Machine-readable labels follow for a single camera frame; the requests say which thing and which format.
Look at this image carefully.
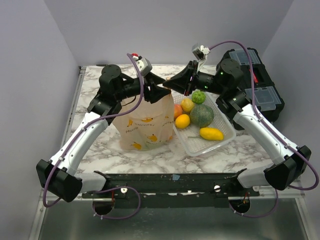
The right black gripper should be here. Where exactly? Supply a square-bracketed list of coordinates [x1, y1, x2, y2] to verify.
[162, 60, 226, 97]

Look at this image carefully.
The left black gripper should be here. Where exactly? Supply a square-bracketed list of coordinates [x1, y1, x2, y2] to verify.
[115, 71, 171, 103]

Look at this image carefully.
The orange banana-print plastic bag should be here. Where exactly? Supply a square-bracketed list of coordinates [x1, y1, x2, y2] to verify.
[112, 94, 175, 151]

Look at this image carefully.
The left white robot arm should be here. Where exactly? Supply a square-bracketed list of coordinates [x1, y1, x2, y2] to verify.
[36, 64, 170, 203]

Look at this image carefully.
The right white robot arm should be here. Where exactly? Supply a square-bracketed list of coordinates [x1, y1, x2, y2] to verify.
[163, 58, 311, 196]

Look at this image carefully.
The pale yellow round fruit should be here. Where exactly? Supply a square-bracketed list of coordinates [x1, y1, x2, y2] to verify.
[180, 98, 195, 113]

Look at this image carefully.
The green custard apple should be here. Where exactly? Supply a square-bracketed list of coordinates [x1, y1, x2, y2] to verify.
[191, 90, 206, 105]

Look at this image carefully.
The orange peach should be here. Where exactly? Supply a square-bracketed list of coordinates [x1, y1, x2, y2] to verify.
[173, 104, 183, 119]

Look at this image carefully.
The yellow lemon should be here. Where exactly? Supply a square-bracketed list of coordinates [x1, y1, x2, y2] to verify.
[175, 114, 191, 129]

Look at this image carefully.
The green netted melon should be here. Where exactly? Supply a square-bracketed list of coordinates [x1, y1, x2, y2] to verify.
[189, 104, 215, 128]

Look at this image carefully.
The white plastic basket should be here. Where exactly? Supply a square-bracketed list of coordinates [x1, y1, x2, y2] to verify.
[173, 92, 236, 157]

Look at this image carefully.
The yellow mango back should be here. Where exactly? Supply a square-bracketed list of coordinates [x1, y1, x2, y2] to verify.
[199, 127, 224, 141]

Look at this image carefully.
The black tool box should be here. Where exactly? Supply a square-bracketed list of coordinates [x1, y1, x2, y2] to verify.
[222, 47, 285, 123]

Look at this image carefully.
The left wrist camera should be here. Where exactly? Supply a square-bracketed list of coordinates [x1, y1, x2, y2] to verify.
[131, 53, 153, 77]

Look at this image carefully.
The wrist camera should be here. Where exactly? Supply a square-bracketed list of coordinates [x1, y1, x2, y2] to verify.
[192, 43, 211, 72]
[131, 53, 153, 77]

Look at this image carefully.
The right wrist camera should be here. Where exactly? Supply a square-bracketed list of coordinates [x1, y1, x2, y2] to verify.
[192, 43, 211, 72]

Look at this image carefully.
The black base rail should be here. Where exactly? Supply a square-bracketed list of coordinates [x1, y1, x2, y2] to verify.
[82, 173, 260, 209]

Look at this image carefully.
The aluminium frame rail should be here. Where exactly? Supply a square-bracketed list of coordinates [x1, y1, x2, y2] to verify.
[256, 186, 305, 199]

